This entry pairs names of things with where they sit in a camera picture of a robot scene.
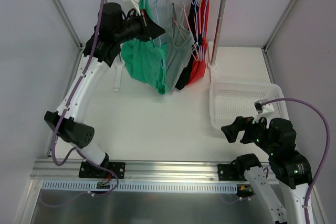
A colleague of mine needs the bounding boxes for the grey tank top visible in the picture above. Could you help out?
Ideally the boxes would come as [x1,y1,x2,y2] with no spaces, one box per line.
[165,2,194,92]

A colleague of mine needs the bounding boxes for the green tank top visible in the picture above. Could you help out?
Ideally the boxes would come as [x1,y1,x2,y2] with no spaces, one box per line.
[120,0,169,95]

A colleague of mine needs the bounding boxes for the light blue wire hanger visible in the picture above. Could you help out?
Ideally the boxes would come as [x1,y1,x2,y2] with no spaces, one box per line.
[153,0,169,78]

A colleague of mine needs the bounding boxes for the pink wire hanger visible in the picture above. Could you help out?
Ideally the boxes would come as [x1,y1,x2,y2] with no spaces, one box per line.
[179,0,199,61]

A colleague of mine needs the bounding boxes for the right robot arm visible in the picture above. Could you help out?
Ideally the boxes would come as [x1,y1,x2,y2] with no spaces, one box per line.
[221,116,312,223]

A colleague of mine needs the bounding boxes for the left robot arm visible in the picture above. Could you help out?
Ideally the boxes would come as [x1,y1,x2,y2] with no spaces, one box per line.
[44,3,165,178]

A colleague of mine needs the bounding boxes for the black tank top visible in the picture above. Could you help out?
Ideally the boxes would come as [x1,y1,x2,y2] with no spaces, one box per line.
[174,0,204,91]

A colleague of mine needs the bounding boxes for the red tank top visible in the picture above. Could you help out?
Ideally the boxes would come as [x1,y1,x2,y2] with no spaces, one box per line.
[187,0,210,85]

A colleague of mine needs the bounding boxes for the white plastic basket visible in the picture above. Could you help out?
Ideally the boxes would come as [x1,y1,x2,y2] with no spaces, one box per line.
[209,80,284,130]

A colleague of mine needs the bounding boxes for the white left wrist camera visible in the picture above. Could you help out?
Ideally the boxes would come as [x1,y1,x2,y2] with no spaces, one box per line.
[123,0,140,13]

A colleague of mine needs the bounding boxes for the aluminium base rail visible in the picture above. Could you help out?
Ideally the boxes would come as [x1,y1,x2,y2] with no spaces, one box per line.
[29,159,222,183]

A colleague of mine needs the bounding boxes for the aluminium frame post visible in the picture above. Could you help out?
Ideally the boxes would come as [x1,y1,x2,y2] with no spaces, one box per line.
[51,0,82,49]

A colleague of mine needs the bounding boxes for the white slotted cable duct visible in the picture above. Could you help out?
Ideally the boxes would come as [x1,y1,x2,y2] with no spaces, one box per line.
[41,180,238,194]

